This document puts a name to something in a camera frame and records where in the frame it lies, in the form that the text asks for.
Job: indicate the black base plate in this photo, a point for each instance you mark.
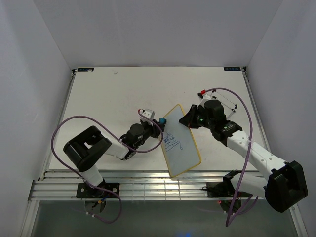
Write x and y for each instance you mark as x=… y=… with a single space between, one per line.
x=219 y=190
x=84 y=191

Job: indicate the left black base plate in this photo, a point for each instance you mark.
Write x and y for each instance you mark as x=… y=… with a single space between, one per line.
x=84 y=191

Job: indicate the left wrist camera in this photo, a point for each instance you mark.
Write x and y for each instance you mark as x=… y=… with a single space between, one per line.
x=146 y=115

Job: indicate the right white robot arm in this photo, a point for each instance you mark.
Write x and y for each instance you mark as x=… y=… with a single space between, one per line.
x=282 y=184

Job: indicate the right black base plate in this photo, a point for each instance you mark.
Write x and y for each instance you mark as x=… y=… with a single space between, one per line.
x=219 y=190

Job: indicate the aluminium frame rails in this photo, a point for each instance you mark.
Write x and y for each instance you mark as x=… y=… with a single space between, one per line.
x=111 y=95

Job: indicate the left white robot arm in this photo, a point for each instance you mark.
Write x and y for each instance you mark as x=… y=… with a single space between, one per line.
x=86 y=149

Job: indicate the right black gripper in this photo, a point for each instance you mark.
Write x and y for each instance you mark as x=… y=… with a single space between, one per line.
x=188 y=119

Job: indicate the wire whiteboard stand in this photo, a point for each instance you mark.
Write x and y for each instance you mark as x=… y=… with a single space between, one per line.
x=230 y=107

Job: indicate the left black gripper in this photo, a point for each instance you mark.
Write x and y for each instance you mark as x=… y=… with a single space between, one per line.
x=156 y=133

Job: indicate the right blue corner label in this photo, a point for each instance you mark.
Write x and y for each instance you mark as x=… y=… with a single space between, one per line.
x=232 y=68

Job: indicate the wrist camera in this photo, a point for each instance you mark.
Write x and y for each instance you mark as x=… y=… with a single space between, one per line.
x=146 y=115
x=203 y=97

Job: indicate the blue corner label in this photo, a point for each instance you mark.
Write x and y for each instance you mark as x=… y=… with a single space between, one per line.
x=85 y=69
x=232 y=68

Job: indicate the yellow framed small whiteboard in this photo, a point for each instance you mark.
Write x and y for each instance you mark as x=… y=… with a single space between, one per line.
x=179 y=147

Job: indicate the left blue corner label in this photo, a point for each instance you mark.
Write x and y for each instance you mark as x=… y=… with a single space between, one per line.
x=85 y=69

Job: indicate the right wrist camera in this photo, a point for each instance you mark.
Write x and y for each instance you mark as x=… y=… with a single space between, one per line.
x=203 y=97

